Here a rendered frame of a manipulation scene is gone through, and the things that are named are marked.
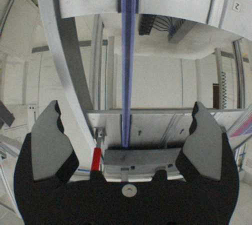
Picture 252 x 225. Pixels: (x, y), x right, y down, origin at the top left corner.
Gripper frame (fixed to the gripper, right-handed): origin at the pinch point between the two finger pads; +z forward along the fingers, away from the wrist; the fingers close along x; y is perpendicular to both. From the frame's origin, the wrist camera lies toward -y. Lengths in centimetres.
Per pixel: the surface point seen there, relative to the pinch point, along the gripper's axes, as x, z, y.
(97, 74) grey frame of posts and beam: -10.6, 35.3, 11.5
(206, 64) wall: 143, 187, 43
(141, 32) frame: 6.3, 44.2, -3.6
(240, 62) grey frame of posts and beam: 61, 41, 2
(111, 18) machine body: -5.7, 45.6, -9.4
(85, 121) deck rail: -8.0, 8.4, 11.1
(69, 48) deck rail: -7.9, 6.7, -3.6
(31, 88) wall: -167, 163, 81
